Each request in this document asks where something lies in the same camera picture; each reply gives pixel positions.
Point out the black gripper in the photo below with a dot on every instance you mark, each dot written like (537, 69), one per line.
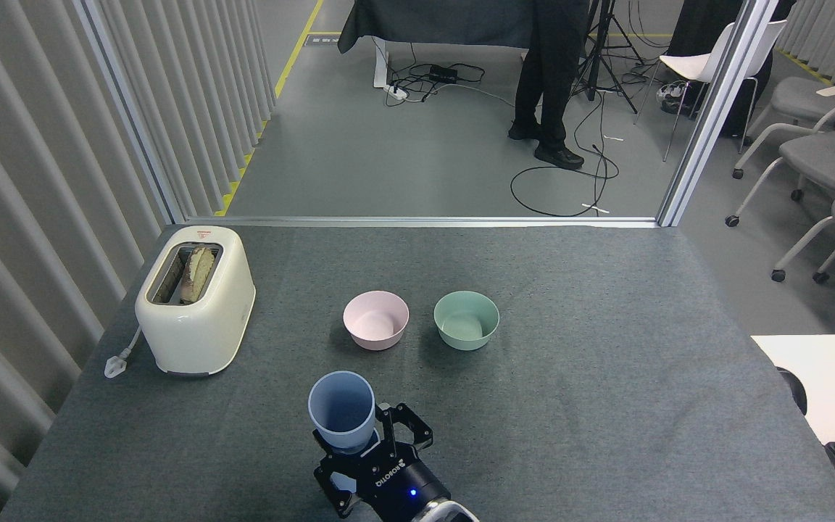
(399, 486)

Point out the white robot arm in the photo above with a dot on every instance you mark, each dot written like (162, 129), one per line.
(450, 513)

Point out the pink bowl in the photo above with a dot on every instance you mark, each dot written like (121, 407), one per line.
(376, 322)

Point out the green bowl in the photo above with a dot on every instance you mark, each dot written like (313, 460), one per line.
(466, 325)

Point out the cream white toaster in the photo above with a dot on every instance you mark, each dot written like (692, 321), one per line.
(196, 330)

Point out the toasted bread slice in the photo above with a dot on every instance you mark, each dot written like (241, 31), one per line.
(198, 274)

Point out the white power strip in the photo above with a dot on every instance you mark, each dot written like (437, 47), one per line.
(396, 92)

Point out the black power adapter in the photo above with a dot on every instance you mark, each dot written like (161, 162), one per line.
(443, 73)

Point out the person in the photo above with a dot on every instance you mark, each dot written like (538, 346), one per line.
(551, 80)
(700, 29)

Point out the black rounded object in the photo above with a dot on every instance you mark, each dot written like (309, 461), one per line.
(796, 391)

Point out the table with dark cloth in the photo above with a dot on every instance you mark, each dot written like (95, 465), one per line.
(439, 20)

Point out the black tripod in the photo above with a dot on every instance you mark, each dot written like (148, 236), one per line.
(604, 43)

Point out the white plastic chair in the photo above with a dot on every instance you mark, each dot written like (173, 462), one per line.
(700, 65)

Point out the silver rail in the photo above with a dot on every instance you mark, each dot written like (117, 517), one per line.
(417, 222)

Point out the silver post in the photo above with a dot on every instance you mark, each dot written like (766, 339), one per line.
(715, 116)
(131, 116)

